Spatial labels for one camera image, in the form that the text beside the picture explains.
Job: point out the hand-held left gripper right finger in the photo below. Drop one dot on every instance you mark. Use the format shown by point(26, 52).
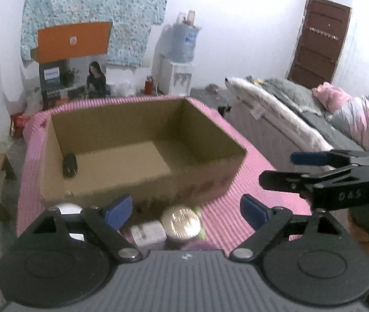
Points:
point(252, 211)

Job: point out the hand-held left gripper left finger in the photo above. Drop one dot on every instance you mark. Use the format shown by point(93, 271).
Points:
point(119, 211)

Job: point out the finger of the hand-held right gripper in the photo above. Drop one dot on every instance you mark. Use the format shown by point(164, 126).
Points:
point(307, 158)
point(278, 180)

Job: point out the white bottle green label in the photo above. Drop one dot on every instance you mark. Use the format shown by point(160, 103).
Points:
point(69, 208)

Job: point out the cardboard box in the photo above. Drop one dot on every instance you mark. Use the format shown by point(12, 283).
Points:
point(122, 156)

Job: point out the round silver lid can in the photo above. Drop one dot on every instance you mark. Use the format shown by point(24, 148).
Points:
point(180, 221)

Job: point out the small white box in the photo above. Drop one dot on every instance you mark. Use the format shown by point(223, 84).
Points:
point(148, 233)

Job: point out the bed mattress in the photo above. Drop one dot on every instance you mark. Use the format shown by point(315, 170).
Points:
point(268, 130)

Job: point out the bed with blankets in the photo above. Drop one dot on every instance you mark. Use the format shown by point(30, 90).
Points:
point(288, 94)

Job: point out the black oval case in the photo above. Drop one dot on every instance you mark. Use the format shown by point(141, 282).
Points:
point(70, 165)

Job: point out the pink grey quilt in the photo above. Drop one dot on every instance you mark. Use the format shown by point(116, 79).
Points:
point(359, 110)

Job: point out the pink checked tablecloth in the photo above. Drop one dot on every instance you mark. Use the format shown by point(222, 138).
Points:
point(31, 156)

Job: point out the brown door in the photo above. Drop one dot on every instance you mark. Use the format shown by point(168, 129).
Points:
point(320, 42)

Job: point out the white plastic bag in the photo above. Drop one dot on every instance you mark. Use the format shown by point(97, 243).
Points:
point(122, 89)
point(34, 102)

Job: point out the red thermos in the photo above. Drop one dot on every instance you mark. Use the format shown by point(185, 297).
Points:
point(148, 86)

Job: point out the red bag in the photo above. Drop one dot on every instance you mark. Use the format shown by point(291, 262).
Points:
point(20, 123)

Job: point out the white water dispenser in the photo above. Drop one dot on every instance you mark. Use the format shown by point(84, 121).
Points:
point(171, 78)

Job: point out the blue water jug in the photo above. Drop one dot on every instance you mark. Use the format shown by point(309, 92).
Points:
point(182, 44)

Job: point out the orange appliance carton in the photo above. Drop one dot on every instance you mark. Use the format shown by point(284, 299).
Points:
point(74, 42)

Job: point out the small clear jar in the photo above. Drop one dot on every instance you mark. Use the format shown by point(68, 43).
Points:
point(191, 18)
point(181, 19)

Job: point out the floral wall cloth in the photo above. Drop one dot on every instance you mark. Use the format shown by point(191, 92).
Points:
point(106, 0)

